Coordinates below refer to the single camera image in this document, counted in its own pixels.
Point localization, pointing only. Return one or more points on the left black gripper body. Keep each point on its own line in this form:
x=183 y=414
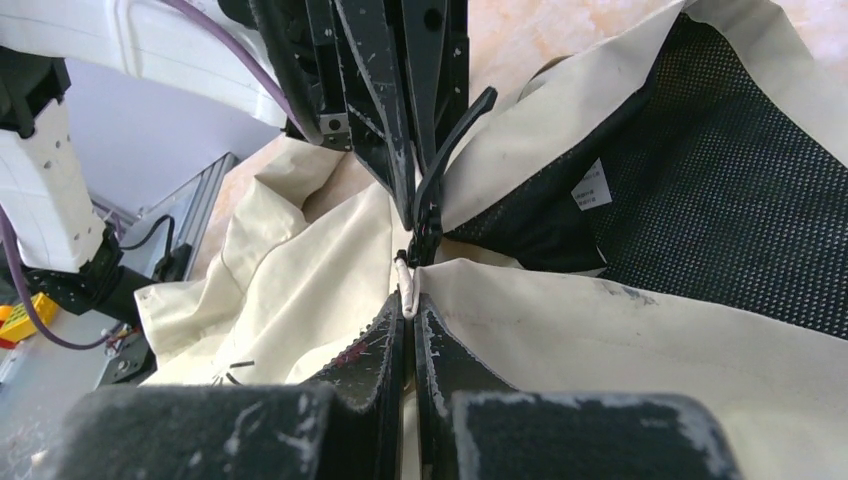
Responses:
x=300 y=40

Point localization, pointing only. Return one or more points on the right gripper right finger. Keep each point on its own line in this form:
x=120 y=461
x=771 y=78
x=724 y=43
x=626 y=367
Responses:
x=473 y=424

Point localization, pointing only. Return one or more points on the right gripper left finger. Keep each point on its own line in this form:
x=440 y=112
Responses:
x=344 y=422

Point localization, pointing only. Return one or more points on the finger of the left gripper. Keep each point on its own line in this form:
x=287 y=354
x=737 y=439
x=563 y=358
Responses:
x=437 y=71
x=371 y=43

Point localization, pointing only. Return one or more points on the cream zip-up jacket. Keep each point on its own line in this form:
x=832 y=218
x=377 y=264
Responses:
x=284 y=294

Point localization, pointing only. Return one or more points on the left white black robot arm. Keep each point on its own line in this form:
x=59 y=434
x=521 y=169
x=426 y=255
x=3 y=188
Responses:
x=187 y=45

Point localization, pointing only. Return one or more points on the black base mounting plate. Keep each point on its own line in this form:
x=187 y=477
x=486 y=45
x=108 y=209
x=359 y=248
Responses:
x=132 y=359

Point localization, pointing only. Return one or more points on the aluminium frame rail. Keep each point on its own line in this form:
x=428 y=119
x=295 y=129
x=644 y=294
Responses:
x=191 y=205

